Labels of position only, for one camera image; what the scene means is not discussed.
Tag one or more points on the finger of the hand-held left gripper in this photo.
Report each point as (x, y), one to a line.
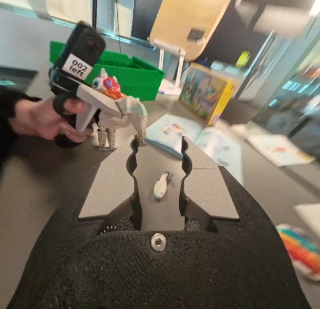
(97, 99)

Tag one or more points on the person's left hand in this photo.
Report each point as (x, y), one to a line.
(37, 119)

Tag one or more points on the white lego unicorn model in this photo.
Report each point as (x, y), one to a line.
(130, 109)

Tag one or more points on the instruction booklet orange animal cover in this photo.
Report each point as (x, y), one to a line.
(277, 149)

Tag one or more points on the small white lego leg piece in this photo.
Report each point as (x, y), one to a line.
(160, 186)

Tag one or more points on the round rainbow lego assembly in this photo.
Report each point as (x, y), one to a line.
(300, 251)

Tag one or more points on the instruction booklet yellow animal cover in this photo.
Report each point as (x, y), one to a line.
(310, 216)

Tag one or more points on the open light blue instruction booklet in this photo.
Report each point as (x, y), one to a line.
(215, 144)

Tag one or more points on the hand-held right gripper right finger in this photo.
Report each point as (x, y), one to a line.
(207, 189)

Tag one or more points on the beige wooden chair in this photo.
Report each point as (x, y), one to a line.
(190, 14)

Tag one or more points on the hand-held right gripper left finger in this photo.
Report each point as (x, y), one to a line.
(110, 189)

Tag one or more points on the yellow lego set box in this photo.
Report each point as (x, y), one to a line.
(202, 94)

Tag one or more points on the person's left forearm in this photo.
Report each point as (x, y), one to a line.
(10, 109)

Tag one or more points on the green plastic bin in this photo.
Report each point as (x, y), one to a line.
(135, 79)

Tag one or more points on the black light stand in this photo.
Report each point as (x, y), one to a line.
(95, 9)

